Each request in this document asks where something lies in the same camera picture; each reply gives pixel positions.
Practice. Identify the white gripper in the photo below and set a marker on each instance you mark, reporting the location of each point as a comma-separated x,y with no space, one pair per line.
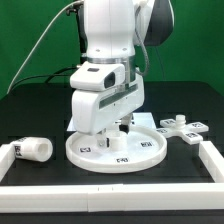
94,111

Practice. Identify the white round table top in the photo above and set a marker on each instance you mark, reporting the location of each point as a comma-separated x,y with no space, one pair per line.
118,152

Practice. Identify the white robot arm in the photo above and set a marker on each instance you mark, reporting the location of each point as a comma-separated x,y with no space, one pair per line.
114,27

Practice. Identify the white marker sheet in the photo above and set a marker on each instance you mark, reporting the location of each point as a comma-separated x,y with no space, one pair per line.
144,119

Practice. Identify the white cross-shaped table base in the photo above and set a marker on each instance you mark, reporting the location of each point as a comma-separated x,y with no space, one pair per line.
190,133

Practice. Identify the white front fence bar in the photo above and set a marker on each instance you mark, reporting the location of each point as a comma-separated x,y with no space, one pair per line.
121,197

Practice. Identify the white right fence block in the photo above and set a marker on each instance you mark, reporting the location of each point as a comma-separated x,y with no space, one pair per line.
212,160

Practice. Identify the white fence block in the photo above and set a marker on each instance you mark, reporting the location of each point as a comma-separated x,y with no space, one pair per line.
7,157
212,160

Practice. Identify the white left fence block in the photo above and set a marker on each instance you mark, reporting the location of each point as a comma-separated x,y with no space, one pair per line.
7,157

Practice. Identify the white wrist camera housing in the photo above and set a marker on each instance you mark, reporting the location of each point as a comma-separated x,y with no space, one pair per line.
98,77

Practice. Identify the black camera stand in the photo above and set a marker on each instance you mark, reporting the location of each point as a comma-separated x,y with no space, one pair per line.
79,14

